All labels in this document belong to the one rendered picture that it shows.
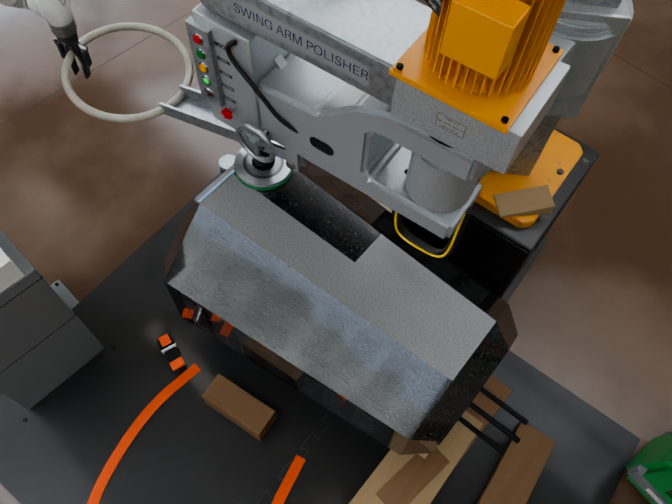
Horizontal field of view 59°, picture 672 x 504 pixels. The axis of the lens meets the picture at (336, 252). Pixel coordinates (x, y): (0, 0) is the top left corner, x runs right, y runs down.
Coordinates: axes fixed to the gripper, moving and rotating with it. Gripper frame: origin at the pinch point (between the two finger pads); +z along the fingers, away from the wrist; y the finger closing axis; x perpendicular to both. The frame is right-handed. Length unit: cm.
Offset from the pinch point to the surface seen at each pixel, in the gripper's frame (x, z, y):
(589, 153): 43, -2, 205
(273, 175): -21, -9, 92
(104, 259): -44, 85, 12
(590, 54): 15, -72, 174
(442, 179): -42, -69, 145
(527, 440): -62, 59, 224
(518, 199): 5, -8, 180
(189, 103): -5, -10, 51
